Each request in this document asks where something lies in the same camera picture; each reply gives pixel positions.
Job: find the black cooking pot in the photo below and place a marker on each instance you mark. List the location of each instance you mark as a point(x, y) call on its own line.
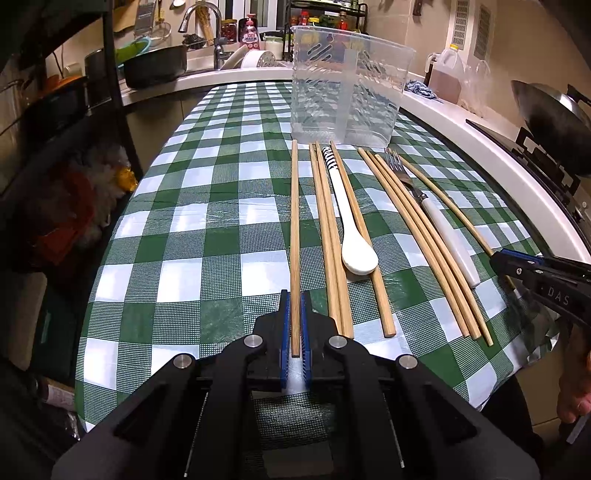
point(155, 67)

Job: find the plastic oil jug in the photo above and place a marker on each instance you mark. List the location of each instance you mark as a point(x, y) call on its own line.
point(447, 74)

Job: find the wooden chopstick under spoon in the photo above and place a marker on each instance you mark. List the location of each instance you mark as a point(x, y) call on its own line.
point(382, 299)

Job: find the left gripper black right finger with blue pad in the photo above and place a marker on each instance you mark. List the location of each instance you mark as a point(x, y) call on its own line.
point(326, 354)

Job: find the black shelf frame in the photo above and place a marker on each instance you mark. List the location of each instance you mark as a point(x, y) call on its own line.
point(52, 23)

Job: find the clear plastic container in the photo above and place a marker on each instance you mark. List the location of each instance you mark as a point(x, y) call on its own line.
point(347, 87)

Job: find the chrome kitchen faucet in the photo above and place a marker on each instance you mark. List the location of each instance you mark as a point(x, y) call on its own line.
point(208, 18)

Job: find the gas stove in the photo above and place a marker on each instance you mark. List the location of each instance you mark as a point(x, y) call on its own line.
point(557, 181)

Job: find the wooden chopstick beside fork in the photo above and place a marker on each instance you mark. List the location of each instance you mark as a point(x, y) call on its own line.
point(439, 243)

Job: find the white ceramic spoon striped handle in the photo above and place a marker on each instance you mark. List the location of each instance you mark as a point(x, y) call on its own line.
point(357, 255)

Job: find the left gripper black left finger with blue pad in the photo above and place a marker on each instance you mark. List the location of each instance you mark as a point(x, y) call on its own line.
point(259, 360)

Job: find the blue finger of the black right gripper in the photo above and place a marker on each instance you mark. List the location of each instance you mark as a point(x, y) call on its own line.
point(520, 266)

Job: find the black spice rack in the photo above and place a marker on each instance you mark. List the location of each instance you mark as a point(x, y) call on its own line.
point(345, 15)

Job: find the black wok on stove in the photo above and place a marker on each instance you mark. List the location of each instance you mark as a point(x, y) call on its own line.
point(557, 121)

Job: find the green white checkered tablecloth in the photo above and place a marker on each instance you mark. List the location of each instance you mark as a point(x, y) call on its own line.
point(201, 251)

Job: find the person's hand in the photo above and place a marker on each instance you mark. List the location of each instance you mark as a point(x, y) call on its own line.
point(574, 396)

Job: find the red label bottle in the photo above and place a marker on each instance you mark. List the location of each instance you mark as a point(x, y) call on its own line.
point(248, 34)

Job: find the wooden chopstick middle right group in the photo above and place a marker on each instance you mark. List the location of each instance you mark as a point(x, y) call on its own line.
point(474, 330)

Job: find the blue cloth rag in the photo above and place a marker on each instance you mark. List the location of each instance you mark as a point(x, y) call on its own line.
point(419, 88)

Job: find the fork with white handle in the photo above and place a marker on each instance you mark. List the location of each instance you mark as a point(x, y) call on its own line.
point(448, 234)

